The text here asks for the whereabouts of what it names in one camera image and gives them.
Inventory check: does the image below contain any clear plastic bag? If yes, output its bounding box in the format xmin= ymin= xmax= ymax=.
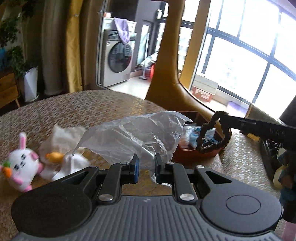
xmin=72 ymin=111 xmax=191 ymax=181

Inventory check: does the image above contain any white mesh cloth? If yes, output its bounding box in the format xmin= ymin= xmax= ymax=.
xmin=39 ymin=124 xmax=90 ymax=181

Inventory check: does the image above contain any white bunny plush toy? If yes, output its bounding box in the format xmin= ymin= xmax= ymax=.
xmin=1 ymin=132 xmax=44 ymax=192

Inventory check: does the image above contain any woven pattern cushion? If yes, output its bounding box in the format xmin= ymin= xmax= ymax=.
xmin=245 ymin=103 xmax=286 ymax=126

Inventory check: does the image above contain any blue white packet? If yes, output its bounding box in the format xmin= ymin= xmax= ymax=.
xmin=184 ymin=124 xmax=217 ymax=149

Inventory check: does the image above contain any red storage box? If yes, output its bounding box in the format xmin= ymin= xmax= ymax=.
xmin=172 ymin=111 xmax=232 ymax=165

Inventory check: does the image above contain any purple rolled mat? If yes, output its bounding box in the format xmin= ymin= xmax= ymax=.
xmin=226 ymin=101 xmax=249 ymax=118

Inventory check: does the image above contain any yellow duck plush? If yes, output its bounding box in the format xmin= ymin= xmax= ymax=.
xmin=45 ymin=152 xmax=64 ymax=164

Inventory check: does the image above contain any tan leather chair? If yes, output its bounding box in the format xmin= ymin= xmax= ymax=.
xmin=145 ymin=1 xmax=214 ymax=121

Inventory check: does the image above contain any red white cardboard box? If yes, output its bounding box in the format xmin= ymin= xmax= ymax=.
xmin=191 ymin=86 xmax=213 ymax=102

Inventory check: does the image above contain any red bucket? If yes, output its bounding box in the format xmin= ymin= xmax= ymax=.
xmin=149 ymin=65 xmax=154 ymax=79

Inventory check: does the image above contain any silver washing machine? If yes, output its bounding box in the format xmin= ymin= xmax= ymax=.
xmin=100 ymin=30 xmax=137 ymax=87

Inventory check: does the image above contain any white plant pot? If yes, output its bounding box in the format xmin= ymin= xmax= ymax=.
xmin=23 ymin=67 xmax=38 ymax=102

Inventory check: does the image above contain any wooden cabinet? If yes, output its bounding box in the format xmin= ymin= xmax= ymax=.
xmin=0 ymin=71 xmax=21 ymax=108

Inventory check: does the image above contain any purple towel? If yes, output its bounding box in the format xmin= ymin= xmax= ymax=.
xmin=113 ymin=18 xmax=130 ymax=44

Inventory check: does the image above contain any yellow curtain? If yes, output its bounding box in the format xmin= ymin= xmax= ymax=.
xmin=66 ymin=0 xmax=83 ymax=93

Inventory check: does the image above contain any green potted plant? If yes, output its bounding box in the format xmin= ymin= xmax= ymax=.
xmin=1 ymin=1 xmax=40 ymax=78

